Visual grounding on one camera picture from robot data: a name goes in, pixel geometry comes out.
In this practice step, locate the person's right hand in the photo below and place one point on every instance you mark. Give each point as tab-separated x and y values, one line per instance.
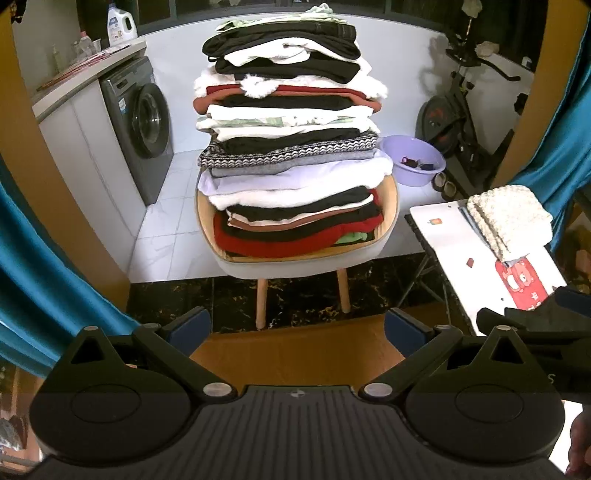
581	443

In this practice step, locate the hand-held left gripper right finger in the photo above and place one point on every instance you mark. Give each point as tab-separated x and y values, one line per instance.
402	333

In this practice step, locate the red cartoon card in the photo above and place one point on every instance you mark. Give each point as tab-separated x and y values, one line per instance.
519	284

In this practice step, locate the white folding table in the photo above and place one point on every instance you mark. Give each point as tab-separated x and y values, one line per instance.
443	244

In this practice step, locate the wooden chair with grey shell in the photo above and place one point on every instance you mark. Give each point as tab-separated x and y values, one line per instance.
295	265

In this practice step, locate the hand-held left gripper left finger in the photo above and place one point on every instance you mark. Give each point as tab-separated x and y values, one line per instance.
189	326

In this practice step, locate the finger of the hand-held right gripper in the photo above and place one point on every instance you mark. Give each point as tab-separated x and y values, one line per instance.
575	301
508	318

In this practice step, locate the stack of folded clothes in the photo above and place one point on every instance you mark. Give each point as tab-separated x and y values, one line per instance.
291	152

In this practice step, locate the grey washing machine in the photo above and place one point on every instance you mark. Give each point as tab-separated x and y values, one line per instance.
138	124

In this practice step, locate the black exercise bike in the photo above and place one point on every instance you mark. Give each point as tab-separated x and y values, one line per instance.
455	124

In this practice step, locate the cream knitted folded cloth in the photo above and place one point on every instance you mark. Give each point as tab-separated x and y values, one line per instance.
508	217

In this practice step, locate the white detergent bottle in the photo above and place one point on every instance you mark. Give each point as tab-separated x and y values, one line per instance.
121	25

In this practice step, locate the pair of shoes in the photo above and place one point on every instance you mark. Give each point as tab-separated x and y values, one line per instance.
444	183

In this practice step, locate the white laundry counter cabinet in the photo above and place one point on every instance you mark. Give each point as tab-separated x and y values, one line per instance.
78	138

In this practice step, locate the blue curtain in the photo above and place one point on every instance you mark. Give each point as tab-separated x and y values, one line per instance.
41	295
554	138

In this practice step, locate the purple plastic basin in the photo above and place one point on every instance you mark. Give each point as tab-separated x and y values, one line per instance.
406	161

